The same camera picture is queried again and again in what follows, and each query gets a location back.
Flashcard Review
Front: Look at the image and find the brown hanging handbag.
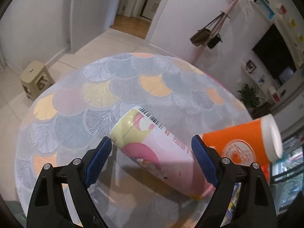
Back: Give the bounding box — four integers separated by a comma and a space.
190, 12, 225, 47

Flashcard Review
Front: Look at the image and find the black wall television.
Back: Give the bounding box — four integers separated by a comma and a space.
252, 24, 297, 86

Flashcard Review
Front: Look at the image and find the pink cylindrical canister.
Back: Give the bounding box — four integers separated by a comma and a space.
110, 106, 214, 200

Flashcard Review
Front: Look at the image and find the white wall shelf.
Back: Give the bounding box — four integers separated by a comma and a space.
237, 61, 282, 104

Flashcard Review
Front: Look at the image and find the pastel scallop tablecloth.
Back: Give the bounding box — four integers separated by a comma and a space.
15, 52, 251, 227

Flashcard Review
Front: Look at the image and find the beige plastic stool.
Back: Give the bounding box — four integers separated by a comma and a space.
20, 61, 55, 101

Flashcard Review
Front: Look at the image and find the pink coat rack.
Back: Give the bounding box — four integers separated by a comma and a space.
190, 0, 239, 63

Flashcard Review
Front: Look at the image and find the black framed butterfly picture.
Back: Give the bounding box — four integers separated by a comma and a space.
245, 60, 257, 74

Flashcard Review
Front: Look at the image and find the orange white paper cup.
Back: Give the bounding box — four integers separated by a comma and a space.
201, 114, 283, 183

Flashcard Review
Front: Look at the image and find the black hanging small bag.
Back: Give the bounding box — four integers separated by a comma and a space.
207, 33, 222, 49

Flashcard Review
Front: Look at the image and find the green potted plant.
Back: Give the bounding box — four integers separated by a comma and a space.
237, 84, 264, 112

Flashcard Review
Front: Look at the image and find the white interior door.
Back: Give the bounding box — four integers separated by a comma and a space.
70, 0, 120, 54

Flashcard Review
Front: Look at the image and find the blue red snack package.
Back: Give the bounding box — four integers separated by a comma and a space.
221, 183, 241, 226

